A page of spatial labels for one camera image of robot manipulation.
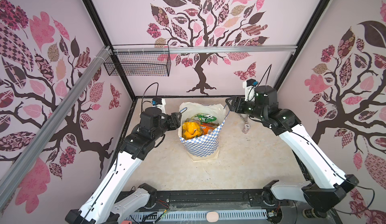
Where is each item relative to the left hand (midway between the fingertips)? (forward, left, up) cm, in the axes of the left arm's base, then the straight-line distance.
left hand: (176, 118), depth 69 cm
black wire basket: (+45, +27, +3) cm, 52 cm away
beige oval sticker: (-35, -17, -30) cm, 50 cm away
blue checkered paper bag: (-9, -14, -13) cm, 21 cm away
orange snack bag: (+5, -15, -16) cm, 22 cm away
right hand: (+6, -25, +7) cm, 27 cm away
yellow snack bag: (0, -6, -11) cm, 13 cm away
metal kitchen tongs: (+11, -42, -24) cm, 50 cm away
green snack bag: (+13, -14, -16) cm, 25 cm away
